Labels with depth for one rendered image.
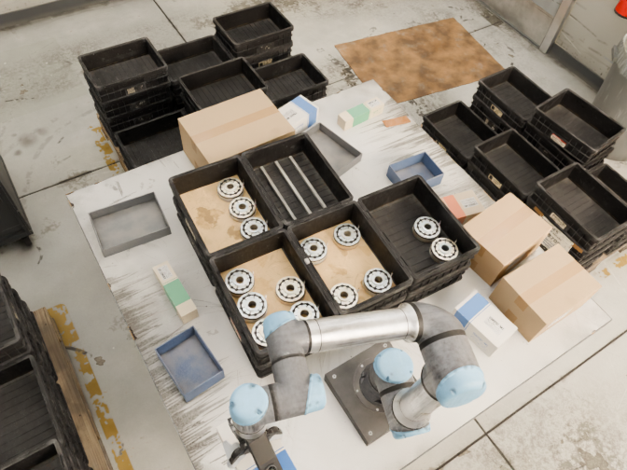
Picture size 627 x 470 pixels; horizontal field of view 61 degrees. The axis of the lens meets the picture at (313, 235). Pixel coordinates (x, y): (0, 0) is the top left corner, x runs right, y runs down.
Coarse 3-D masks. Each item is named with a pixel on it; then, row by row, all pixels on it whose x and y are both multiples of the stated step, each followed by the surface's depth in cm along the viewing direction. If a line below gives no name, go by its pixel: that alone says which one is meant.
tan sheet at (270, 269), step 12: (276, 252) 199; (252, 264) 195; (264, 264) 195; (276, 264) 196; (288, 264) 196; (264, 276) 193; (276, 276) 193; (264, 288) 190; (276, 300) 187; (312, 300) 188; (252, 324) 182
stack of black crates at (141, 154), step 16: (176, 112) 302; (128, 128) 292; (144, 128) 297; (160, 128) 304; (176, 128) 309; (128, 144) 299; (144, 144) 300; (160, 144) 301; (176, 144) 302; (128, 160) 287; (144, 160) 293
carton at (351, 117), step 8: (360, 104) 258; (368, 104) 259; (376, 104) 259; (344, 112) 255; (352, 112) 255; (360, 112) 256; (368, 112) 257; (376, 112) 261; (344, 120) 251; (352, 120) 254; (360, 120) 258; (344, 128) 254
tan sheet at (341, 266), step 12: (300, 240) 203; (324, 240) 203; (360, 240) 205; (336, 252) 201; (348, 252) 201; (360, 252) 201; (324, 264) 197; (336, 264) 198; (348, 264) 198; (360, 264) 198; (372, 264) 199; (324, 276) 194; (336, 276) 195; (348, 276) 195; (360, 276) 195; (360, 288) 192; (360, 300) 190
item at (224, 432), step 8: (224, 424) 132; (224, 432) 131; (224, 440) 130; (232, 440) 130; (272, 440) 131; (280, 440) 131; (272, 448) 130; (280, 448) 130; (248, 456) 128; (280, 456) 129; (288, 456) 129; (240, 464) 127; (248, 464) 127; (288, 464) 128
